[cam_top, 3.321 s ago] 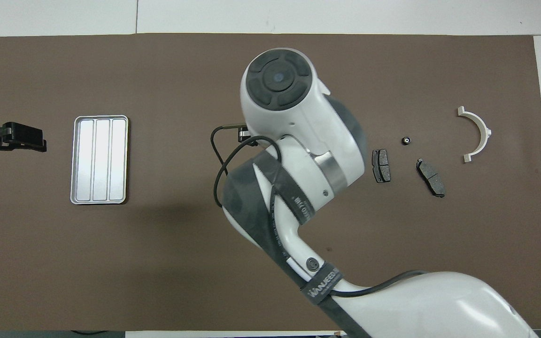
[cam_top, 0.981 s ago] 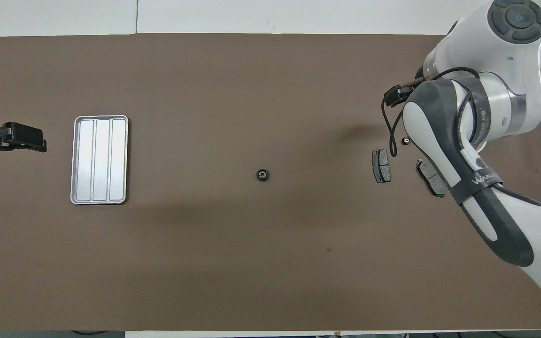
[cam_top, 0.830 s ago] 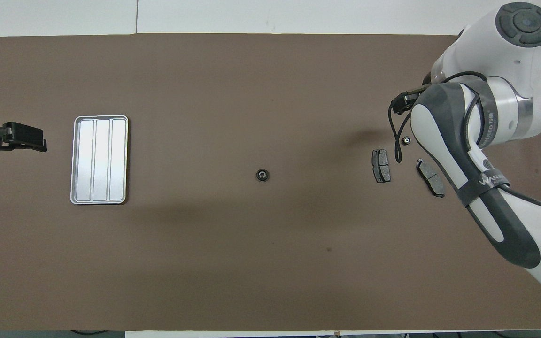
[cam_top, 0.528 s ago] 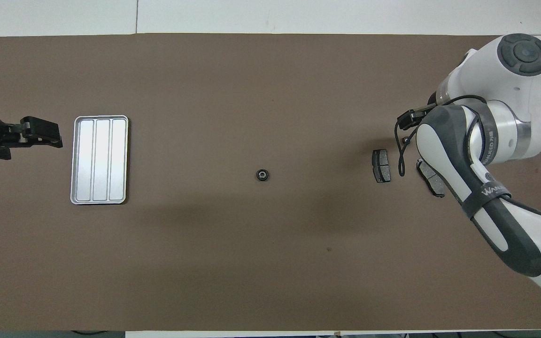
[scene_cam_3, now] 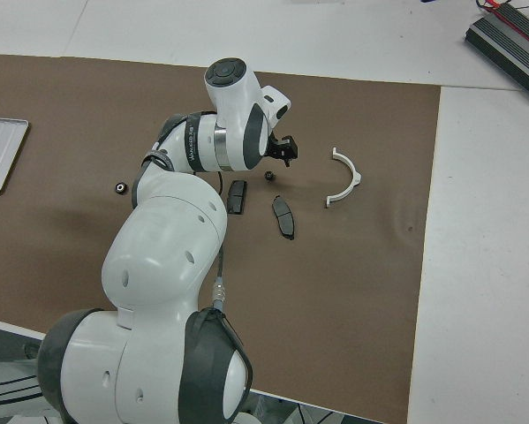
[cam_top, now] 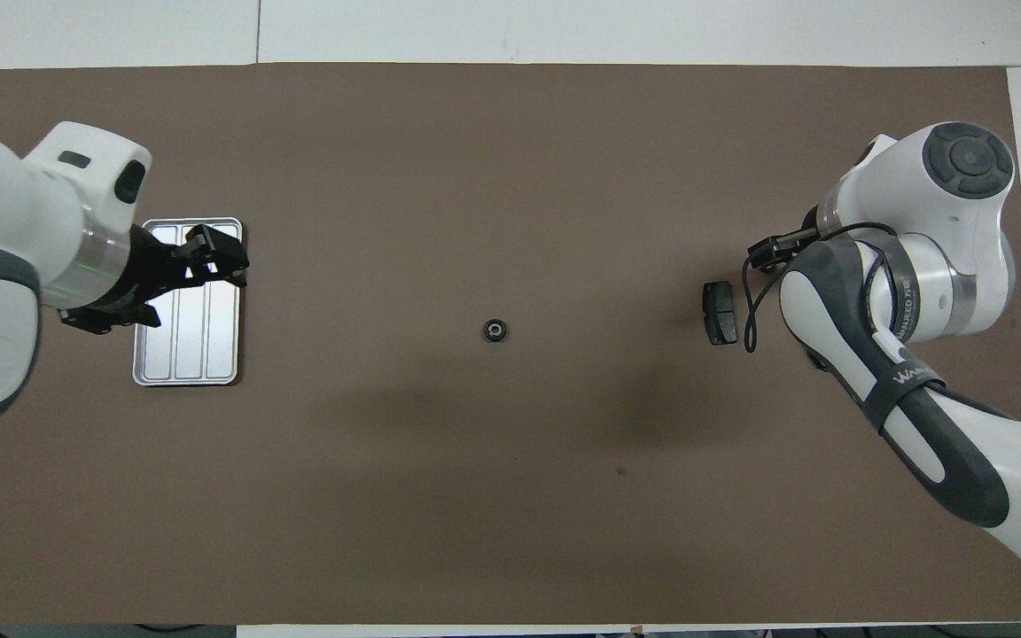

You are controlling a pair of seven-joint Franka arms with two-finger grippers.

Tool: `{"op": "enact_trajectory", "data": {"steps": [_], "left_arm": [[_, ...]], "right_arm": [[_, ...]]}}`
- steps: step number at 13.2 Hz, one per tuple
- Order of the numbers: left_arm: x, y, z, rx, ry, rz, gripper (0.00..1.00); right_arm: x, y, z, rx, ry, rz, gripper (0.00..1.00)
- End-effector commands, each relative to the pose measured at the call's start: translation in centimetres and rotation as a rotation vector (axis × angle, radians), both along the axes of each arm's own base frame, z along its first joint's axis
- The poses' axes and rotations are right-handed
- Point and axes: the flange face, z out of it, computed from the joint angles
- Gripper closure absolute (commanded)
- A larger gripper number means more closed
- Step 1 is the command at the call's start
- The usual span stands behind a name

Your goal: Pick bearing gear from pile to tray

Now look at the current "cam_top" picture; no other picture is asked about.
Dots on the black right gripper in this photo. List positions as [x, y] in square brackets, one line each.
[801, 241]

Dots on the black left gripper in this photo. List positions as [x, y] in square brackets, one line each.
[138, 279]

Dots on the brown table mat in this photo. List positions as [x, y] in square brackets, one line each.
[510, 177]

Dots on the rectangular dark brake pad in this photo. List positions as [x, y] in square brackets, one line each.
[720, 313]

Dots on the large black bearing gear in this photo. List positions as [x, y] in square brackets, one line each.
[494, 330]

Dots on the silver metal tray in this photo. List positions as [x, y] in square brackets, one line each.
[200, 354]

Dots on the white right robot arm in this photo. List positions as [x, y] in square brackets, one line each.
[962, 221]

